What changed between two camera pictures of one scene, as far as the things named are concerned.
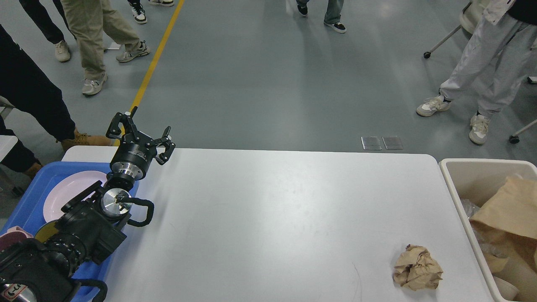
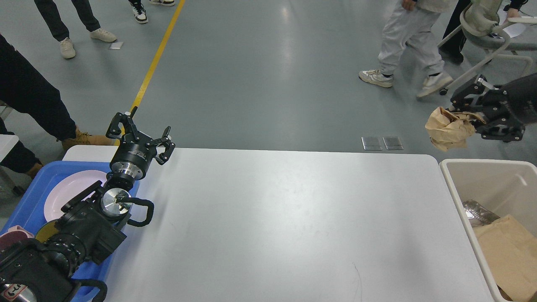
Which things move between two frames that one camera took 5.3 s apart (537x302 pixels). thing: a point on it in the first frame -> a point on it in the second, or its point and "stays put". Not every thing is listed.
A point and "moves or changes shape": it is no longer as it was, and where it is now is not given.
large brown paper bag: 510,215 moves or changes shape
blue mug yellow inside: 46,231 stays put
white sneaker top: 138,11 stays put
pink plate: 65,189 stays put
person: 53,33 -> 53,15
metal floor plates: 374,143 stays put
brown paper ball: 416,269 -> 449,131
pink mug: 14,235 stays put
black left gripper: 133,156 stays put
